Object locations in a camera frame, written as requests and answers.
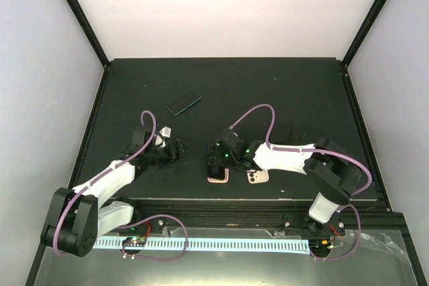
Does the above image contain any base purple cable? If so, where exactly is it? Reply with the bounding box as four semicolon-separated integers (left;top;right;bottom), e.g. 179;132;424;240
310;204;363;263
120;215;190;263

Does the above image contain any teal edged smartphone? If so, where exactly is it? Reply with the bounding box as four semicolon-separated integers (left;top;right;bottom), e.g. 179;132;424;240
166;89;202;116

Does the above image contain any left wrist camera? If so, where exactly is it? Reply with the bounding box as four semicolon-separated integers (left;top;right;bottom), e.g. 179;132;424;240
159;126;172;138

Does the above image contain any black aluminium front rail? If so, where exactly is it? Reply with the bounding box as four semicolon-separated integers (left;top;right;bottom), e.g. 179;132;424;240
46;197;406;233

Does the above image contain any right black frame post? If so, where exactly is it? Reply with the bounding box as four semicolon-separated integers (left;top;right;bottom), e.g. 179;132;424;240
341;0;409;66

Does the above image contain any black smartphone face down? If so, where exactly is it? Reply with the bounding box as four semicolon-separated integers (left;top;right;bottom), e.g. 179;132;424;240
208;165;228;182

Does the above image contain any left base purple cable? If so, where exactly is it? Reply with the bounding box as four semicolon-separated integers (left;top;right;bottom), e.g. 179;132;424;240
120;215;190;263

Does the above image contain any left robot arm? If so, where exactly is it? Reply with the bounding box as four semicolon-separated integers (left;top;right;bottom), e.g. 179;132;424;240
40;126;188;257

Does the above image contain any pink phone case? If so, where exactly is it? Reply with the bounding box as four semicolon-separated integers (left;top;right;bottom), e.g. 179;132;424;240
206;165;230;185

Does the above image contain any black frame post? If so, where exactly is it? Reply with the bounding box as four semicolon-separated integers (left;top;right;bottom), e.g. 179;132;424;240
66;0;110;68
341;0;409;66

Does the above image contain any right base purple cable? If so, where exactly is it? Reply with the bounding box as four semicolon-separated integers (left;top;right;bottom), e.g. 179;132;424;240
310;204;363;263

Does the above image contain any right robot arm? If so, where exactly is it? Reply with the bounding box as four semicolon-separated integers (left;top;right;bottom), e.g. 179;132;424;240
206;133;371;234

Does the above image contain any beige phone case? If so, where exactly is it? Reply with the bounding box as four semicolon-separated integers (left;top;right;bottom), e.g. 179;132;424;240
247;170;269;184

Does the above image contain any left black frame post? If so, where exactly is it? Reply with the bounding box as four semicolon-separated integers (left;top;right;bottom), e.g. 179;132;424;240
66;0;110;68

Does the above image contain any left small circuit board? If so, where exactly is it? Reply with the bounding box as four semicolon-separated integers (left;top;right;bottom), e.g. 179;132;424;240
122;236;147;247

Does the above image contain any white slotted cable duct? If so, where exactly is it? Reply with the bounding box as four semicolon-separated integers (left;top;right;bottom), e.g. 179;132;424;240
93;236;310;255

